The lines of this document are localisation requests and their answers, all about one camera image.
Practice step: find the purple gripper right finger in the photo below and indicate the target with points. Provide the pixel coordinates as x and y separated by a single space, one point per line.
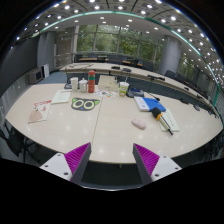
151 166

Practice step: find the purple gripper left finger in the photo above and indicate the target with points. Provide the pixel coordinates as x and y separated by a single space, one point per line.
69 166

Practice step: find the pink computer mouse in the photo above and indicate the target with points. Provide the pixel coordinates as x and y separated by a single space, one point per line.
139 124

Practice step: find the blue notebook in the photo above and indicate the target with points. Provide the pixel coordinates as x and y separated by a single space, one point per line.
148 104

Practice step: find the white green booklet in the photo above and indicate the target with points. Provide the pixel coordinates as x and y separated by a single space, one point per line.
61 96

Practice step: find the grey blue pouch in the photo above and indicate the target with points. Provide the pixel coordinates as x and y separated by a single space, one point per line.
133 92

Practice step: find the colourful sticker sheet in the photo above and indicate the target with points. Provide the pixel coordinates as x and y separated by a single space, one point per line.
105 93

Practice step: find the white mug with lid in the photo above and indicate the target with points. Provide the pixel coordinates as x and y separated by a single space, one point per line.
83 85

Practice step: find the white paper cup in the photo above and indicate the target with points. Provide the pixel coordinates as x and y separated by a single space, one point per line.
74 83

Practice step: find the green white instant noodle cup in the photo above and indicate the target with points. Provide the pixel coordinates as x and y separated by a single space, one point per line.
123 87

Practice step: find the beige cardboard box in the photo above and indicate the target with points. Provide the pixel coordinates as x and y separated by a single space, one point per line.
108 83

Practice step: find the red thermos bottle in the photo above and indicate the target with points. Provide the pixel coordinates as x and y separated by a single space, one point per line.
91 81

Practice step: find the white microwave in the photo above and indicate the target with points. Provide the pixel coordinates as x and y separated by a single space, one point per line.
34 76

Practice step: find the long curved conference table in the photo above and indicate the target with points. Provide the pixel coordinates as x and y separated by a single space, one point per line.
131 72

